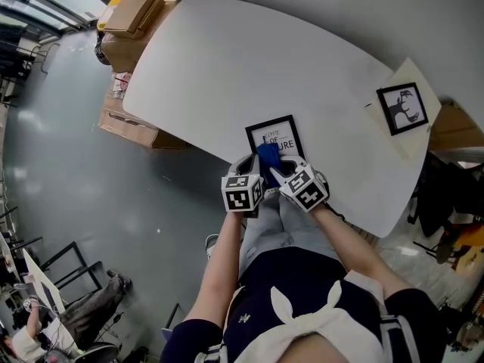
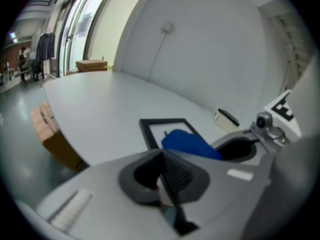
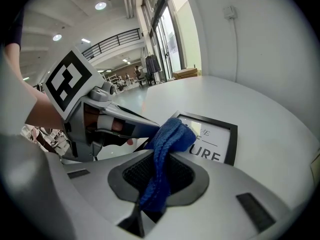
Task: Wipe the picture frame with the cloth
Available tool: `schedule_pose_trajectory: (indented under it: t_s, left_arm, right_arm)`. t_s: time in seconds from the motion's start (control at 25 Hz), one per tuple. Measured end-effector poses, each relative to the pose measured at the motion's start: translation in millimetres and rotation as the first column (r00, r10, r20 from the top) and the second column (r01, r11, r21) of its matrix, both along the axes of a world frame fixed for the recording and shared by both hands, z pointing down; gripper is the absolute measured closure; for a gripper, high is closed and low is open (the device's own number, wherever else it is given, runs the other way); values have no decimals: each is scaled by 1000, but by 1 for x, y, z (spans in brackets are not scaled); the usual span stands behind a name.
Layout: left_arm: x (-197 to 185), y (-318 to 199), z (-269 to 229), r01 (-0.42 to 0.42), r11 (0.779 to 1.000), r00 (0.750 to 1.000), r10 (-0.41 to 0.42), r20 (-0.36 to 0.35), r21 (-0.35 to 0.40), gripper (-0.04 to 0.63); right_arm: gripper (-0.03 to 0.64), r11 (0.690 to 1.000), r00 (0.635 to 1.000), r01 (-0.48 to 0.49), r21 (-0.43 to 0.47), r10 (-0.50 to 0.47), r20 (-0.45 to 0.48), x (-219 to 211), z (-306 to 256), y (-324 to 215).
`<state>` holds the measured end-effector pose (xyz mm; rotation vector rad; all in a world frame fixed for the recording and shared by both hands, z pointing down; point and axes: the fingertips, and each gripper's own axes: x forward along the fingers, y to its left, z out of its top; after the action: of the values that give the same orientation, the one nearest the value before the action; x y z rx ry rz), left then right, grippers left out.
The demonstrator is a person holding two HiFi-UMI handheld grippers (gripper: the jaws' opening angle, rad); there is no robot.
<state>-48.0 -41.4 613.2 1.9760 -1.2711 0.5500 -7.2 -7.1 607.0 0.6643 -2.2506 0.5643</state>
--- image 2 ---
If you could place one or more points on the silver fisheye camera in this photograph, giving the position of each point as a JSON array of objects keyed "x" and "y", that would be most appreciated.
[{"x": 263, "y": 120}]

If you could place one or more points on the white table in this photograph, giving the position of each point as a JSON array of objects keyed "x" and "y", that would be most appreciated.
[{"x": 112, "y": 104}]

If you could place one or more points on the white wall junction box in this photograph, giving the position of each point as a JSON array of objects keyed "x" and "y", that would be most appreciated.
[{"x": 167, "y": 27}]

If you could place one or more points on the blue cloth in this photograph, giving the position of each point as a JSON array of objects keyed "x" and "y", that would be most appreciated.
[{"x": 190, "y": 144}]

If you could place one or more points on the taped cardboard box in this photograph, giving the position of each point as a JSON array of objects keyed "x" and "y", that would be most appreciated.
[{"x": 60, "y": 144}]

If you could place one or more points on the glass sliding door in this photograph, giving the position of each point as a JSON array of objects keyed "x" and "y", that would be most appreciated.
[{"x": 80, "y": 21}]

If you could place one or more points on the cream paper sheet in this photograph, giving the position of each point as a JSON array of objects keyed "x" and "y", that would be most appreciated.
[{"x": 221, "y": 122}]

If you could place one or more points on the flat cardboard box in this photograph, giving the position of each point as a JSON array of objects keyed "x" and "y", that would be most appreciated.
[{"x": 91, "y": 64}]

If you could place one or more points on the white wall conduit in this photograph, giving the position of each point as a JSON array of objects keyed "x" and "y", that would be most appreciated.
[{"x": 156, "y": 56}]

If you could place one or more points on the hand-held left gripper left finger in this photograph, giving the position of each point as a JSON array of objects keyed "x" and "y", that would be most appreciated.
[{"x": 100, "y": 184}]

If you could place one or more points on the clothes rack with dark clothes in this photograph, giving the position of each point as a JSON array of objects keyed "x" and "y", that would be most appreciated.
[{"x": 46, "y": 46}]

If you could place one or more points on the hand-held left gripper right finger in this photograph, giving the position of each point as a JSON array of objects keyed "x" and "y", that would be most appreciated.
[{"x": 225, "y": 196}]

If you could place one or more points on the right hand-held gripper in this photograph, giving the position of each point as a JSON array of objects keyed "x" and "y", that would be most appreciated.
[{"x": 282, "y": 109}]

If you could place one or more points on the black framed nature print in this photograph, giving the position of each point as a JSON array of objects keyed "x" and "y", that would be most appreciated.
[{"x": 157, "y": 131}]

